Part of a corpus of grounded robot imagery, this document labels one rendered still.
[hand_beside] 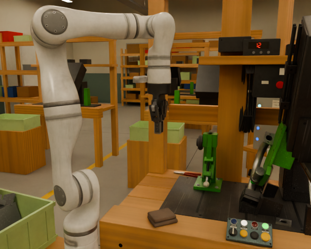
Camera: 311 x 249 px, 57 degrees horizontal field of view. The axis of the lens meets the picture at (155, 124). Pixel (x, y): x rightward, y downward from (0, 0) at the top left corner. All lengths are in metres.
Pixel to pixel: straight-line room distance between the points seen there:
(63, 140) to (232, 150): 1.04
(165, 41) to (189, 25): 10.58
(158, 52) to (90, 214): 0.50
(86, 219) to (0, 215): 0.59
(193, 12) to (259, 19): 2.36
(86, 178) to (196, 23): 10.80
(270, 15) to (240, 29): 9.82
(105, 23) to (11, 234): 0.77
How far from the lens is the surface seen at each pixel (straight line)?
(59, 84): 0.76
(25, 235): 1.20
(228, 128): 1.56
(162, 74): 0.87
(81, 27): 0.77
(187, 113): 1.66
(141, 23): 0.85
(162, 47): 0.87
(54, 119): 0.75
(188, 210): 1.27
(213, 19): 11.37
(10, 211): 1.38
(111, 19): 0.81
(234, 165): 1.61
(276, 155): 1.22
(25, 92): 6.84
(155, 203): 1.36
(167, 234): 1.12
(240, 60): 1.41
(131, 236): 1.18
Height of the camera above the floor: 1.49
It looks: 11 degrees down
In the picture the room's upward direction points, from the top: straight up
